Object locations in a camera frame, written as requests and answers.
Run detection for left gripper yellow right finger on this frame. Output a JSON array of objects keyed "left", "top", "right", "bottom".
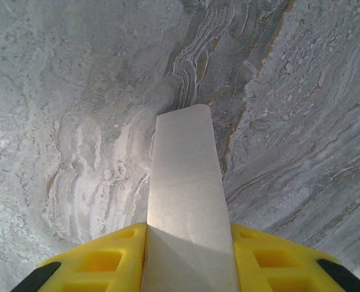
[{"left": 230, "top": 223, "right": 360, "bottom": 292}]

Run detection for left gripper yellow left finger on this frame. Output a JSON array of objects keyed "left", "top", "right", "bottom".
[{"left": 11, "top": 221, "right": 147, "bottom": 292}]

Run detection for white paper box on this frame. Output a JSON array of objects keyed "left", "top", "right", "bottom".
[{"left": 142, "top": 103, "right": 240, "bottom": 292}]

